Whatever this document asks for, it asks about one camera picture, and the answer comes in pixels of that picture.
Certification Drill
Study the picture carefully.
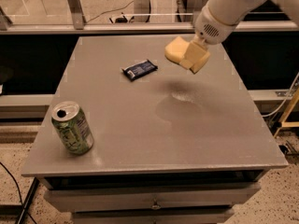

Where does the blue rxbar blueberry wrapper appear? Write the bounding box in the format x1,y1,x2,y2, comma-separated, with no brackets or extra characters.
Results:
122,60,158,81

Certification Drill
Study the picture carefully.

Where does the metal guard rail frame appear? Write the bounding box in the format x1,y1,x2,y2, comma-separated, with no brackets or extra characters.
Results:
0,0,299,35

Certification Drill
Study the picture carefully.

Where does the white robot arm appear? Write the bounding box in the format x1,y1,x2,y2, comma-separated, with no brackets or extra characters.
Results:
179,0,299,73

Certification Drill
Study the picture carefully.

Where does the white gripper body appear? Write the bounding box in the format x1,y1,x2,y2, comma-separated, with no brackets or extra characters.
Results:
194,6,236,45

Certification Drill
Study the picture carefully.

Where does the yellow metal stand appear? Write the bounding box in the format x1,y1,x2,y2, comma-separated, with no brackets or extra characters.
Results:
274,88,299,137

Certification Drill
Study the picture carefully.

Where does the green soda can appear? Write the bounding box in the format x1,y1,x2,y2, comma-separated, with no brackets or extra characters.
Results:
51,101,94,155

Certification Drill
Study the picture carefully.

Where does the black floor cable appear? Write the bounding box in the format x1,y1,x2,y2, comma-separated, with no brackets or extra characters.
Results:
0,161,38,224

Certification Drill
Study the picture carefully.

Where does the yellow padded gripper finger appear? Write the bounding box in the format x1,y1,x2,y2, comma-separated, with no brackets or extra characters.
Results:
179,41,207,69
190,50,210,74

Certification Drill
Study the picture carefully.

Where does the yellow sponge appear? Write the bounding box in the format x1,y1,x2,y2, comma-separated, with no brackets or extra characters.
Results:
164,36,189,63

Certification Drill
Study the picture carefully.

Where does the grey drawer cabinet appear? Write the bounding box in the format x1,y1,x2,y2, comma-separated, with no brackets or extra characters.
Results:
22,35,287,224

